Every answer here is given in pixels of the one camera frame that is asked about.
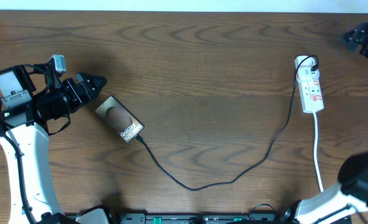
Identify white power strip cord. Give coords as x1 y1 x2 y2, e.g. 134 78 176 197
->
313 112 324 193

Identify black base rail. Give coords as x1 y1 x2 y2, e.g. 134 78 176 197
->
65 212 352 224

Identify black charger cable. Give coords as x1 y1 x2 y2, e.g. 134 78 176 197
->
135 55 320 192

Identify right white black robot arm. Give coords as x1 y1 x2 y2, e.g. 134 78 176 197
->
279 22 368 223

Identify white power strip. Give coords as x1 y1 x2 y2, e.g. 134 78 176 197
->
295 55 324 114

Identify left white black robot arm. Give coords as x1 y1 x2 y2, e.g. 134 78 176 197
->
0 63 111 223

